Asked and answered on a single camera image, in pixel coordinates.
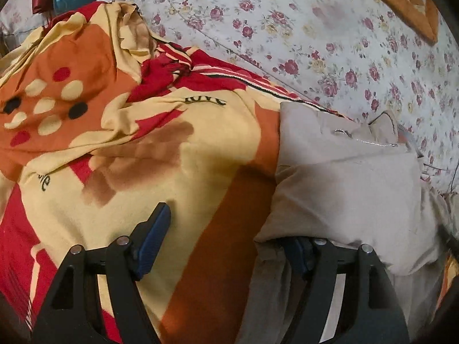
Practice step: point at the beige zip-up jacket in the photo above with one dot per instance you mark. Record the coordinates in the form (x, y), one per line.
(352, 184)

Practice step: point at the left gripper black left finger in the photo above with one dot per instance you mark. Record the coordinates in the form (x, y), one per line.
(95, 291)

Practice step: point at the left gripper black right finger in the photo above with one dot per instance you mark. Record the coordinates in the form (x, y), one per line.
(369, 311)

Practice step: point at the orange red yellow blanket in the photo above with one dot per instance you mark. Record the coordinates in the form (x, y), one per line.
(101, 120)

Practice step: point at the white floral quilt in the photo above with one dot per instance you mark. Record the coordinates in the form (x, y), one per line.
(354, 56)

